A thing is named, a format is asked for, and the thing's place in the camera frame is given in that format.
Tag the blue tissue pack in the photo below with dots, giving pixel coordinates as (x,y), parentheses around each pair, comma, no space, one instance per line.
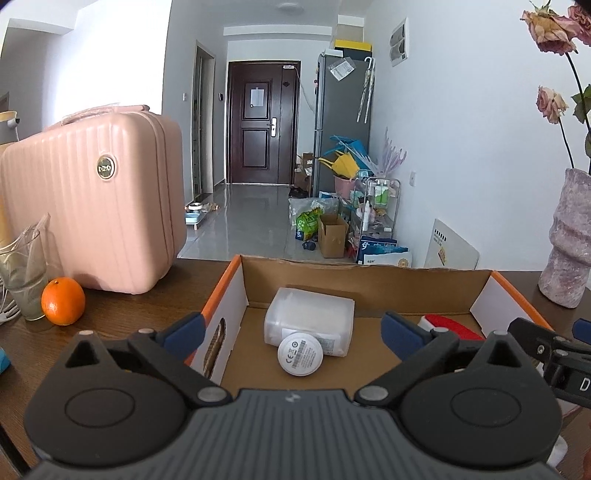
(5,362)

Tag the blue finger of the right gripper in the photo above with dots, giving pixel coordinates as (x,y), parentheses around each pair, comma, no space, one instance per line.
(581,330)

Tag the green snack bag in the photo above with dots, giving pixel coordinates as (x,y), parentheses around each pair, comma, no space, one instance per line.
(306,225)

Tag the red cardboard fruit box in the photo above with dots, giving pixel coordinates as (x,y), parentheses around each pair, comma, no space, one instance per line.
(234,297)

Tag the blue white tissue box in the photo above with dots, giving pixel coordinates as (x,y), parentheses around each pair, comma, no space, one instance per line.
(383,251)

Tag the small brown cardboard box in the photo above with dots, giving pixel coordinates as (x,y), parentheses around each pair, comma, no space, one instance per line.
(332,233)

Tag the red white lint brush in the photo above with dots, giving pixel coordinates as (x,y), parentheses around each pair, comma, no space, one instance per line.
(433,321)

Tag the white board against wall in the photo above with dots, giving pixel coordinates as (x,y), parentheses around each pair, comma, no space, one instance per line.
(449,250)

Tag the metal trolley shelf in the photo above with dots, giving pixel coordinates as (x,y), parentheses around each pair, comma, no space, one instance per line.
(375,206)

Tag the dried pink rose bouquet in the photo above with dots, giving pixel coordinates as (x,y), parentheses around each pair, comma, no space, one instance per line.
(563,34)

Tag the white rectangular plastic container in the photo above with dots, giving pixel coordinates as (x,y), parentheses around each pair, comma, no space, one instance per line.
(328,318)

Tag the orange fruit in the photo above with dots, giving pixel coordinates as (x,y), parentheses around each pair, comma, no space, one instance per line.
(63,301)

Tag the yellow box on fridge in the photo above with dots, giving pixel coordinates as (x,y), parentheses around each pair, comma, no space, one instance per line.
(353,48)

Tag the white round puck device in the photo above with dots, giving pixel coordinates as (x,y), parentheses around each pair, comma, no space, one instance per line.
(300,354)

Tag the clear glass cup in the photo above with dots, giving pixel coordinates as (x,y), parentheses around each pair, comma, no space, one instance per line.
(24,269)

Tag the grey refrigerator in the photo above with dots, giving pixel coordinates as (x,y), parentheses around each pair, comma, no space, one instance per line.
(337,104)

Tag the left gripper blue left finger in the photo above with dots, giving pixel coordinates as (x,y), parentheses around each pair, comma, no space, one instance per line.
(183,338)

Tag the pink hard-shell suitcase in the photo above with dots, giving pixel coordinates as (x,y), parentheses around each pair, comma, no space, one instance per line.
(111,181)

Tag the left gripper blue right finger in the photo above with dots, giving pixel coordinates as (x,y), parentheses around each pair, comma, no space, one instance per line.
(403,337)

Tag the lilac textured vase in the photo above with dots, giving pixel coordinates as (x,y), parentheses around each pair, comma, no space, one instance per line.
(564,279)

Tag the dark brown entrance door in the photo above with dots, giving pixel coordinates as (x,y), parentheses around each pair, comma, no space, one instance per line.
(262,121)

